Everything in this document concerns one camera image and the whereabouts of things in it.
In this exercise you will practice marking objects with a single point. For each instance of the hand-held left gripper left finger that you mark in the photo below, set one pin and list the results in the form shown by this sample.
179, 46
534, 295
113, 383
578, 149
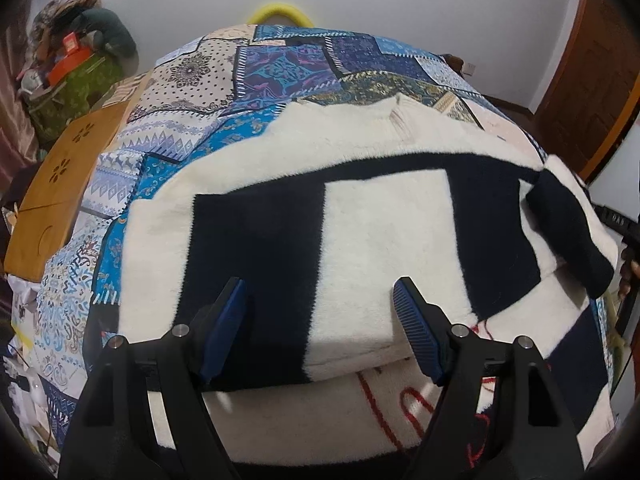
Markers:
226, 325

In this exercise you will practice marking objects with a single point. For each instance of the pile of mixed clothes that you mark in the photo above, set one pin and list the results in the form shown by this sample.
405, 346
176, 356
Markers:
75, 25

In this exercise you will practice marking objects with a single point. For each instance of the orange wooden folding table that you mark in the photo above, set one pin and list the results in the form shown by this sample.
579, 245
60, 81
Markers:
60, 185

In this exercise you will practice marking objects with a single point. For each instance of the white and navy fuzzy sweater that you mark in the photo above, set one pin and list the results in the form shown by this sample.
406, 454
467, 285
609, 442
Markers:
385, 240

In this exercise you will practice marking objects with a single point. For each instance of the wall socket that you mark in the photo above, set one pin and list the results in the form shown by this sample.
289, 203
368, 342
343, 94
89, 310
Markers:
468, 67

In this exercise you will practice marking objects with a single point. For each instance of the brown curtain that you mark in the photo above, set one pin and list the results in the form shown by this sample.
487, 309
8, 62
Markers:
15, 105

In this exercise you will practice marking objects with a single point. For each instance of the green patterned cloth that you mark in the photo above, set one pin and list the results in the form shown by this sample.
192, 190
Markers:
75, 90

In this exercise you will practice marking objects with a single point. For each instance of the person's right hand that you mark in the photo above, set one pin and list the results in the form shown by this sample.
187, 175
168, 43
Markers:
629, 272

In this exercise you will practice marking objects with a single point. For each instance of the blue patchwork printed blanket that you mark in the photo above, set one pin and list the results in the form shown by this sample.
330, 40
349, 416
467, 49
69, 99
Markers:
280, 67

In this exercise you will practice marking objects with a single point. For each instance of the brown wooden door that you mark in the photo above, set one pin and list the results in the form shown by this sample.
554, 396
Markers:
595, 75

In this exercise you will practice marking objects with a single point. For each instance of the orange box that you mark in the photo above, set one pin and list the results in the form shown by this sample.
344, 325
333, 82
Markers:
67, 65

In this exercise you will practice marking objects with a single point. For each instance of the white printed sheet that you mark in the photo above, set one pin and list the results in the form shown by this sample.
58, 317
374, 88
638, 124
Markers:
27, 360

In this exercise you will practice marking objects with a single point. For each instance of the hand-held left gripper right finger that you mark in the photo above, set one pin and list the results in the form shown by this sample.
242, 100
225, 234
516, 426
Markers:
412, 325

